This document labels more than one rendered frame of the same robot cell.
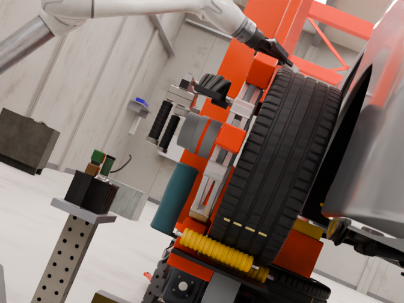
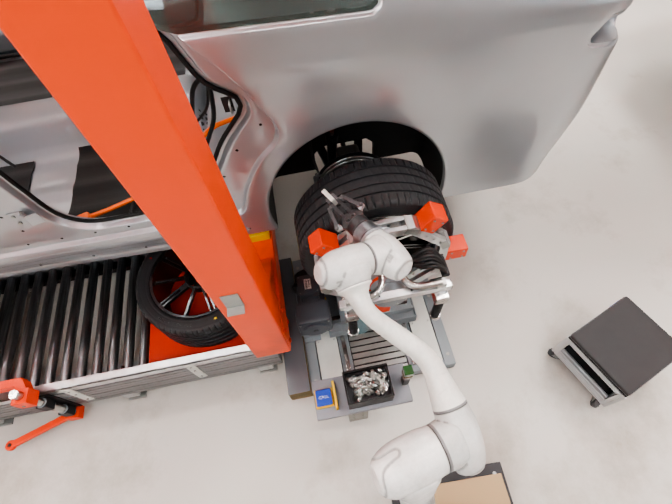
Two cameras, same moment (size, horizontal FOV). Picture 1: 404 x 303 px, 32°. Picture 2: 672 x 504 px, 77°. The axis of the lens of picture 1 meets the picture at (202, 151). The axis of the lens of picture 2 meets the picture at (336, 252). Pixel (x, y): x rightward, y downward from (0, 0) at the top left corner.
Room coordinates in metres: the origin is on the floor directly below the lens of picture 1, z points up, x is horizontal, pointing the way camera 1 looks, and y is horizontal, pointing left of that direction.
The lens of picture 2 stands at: (2.76, 0.72, 2.39)
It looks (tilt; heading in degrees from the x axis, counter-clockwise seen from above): 59 degrees down; 262
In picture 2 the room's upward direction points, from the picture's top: 7 degrees counter-clockwise
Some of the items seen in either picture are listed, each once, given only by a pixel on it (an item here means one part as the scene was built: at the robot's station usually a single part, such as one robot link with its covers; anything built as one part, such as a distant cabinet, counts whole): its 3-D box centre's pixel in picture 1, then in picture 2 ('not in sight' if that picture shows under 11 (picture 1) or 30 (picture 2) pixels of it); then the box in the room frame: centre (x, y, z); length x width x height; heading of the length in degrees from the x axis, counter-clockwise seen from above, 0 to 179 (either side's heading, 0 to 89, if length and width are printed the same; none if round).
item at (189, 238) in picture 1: (216, 250); not in sight; (2.33, -0.17, 0.51); 0.29 x 0.06 x 0.06; 86
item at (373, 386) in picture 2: (93, 191); (367, 386); (2.64, 0.31, 0.51); 0.20 x 0.14 x 0.13; 176
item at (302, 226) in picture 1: (304, 228); (253, 227); (2.97, -0.52, 0.70); 0.14 x 0.14 x 0.05; 86
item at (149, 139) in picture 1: (160, 121); (437, 308); (2.31, 0.17, 0.83); 0.04 x 0.04 x 0.16
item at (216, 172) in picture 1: (229, 147); (381, 262); (2.46, -0.08, 0.85); 0.54 x 0.07 x 0.54; 176
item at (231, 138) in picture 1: (230, 138); (454, 247); (2.14, -0.06, 0.85); 0.09 x 0.08 x 0.07; 176
